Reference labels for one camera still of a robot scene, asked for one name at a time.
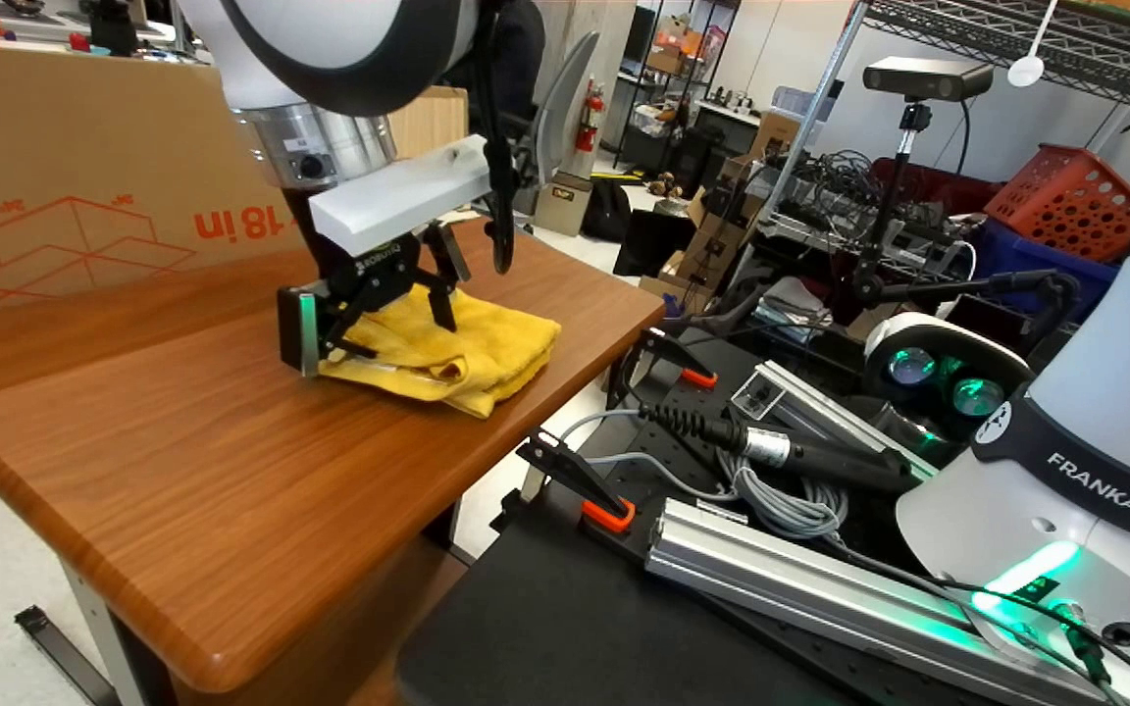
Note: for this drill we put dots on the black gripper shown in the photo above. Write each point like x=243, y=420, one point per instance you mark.
x=316, y=317

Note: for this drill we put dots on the yellow cloth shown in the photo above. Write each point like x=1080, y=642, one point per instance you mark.
x=484, y=359

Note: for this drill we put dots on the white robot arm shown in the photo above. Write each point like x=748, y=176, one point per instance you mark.
x=1032, y=517

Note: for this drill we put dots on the light wooden panel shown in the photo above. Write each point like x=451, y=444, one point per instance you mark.
x=427, y=122

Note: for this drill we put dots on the red fire extinguisher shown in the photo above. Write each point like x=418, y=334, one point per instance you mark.
x=586, y=126

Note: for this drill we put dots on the orange black clamp rear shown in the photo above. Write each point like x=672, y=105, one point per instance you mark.
x=658, y=346

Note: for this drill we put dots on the orange black clamp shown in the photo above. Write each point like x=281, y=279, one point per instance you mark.
x=597, y=500
x=658, y=346

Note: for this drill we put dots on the orange black clamp front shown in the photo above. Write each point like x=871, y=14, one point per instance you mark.
x=597, y=500

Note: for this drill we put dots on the large cardboard box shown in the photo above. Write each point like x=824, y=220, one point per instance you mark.
x=119, y=170

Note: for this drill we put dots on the black mat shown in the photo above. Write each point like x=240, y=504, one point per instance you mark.
x=563, y=616

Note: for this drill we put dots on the blue plastic bin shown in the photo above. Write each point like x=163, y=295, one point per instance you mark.
x=1005, y=253

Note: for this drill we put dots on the orange plastic crate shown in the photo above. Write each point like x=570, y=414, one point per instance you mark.
x=1072, y=201

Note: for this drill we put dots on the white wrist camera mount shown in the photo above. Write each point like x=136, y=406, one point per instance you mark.
x=380, y=207

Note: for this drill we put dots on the table leg frame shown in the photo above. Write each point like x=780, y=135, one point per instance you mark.
x=95, y=661

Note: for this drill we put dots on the aluminium extrusion rail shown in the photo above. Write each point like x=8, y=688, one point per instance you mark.
x=850, y=606

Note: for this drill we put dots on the black camera on stand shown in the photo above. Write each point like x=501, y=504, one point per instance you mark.
x=919, y=85

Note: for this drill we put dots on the stereo camera with green lenses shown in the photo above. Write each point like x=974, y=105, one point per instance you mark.
x=939, y=369

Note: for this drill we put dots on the metal wire shelf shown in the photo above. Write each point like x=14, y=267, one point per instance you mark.
x=1080, y=45

